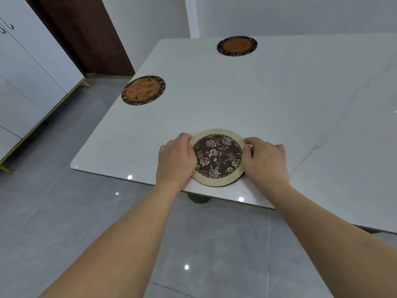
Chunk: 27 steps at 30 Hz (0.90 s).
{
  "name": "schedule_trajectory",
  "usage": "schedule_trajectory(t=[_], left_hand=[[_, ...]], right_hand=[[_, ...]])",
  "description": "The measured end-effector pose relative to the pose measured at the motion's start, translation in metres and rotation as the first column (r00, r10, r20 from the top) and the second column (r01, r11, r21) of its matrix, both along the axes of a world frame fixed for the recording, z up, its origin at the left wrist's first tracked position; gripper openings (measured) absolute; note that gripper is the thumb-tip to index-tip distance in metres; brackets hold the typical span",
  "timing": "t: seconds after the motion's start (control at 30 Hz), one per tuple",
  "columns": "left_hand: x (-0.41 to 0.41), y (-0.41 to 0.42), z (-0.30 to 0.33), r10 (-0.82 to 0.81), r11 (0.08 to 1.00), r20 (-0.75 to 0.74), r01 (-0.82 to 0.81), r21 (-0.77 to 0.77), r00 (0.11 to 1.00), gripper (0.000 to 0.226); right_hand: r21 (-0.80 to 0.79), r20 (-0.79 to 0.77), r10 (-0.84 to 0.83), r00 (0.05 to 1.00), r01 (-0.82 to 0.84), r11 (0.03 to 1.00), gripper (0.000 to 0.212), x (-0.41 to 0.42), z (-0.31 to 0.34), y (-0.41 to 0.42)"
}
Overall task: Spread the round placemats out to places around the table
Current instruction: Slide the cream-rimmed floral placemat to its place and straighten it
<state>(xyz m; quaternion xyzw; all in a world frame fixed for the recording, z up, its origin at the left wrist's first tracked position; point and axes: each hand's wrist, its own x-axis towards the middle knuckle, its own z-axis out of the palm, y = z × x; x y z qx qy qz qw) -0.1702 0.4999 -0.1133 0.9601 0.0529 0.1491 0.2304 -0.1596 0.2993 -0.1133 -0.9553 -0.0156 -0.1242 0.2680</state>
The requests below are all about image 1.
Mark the person's right hand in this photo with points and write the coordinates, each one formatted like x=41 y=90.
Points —
x=266 y=164

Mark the person's left hand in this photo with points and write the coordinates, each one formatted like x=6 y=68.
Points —
x=175 y=164

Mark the beige rim floral placemat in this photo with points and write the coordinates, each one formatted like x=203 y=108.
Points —
x=217 y=158

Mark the brown bird pattern placemat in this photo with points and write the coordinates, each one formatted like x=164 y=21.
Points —
x=143 y=90

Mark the black floral rim brown placemat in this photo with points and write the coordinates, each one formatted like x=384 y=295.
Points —
x=237 y=46

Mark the person's right forearm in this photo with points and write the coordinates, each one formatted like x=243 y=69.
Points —
x=335 y=245

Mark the person's left forearm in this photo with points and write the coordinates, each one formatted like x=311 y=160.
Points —
x=124 y=245

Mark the dark ribbed table base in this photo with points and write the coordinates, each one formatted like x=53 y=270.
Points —
x=198 y=199

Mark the white marble table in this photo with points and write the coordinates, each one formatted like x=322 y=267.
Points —
x=294 y=105

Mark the dark wooden door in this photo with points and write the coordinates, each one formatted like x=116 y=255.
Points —
x=90 y=34

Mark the white cabinet with gold feet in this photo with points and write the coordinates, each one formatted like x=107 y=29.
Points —
x=28 y=74

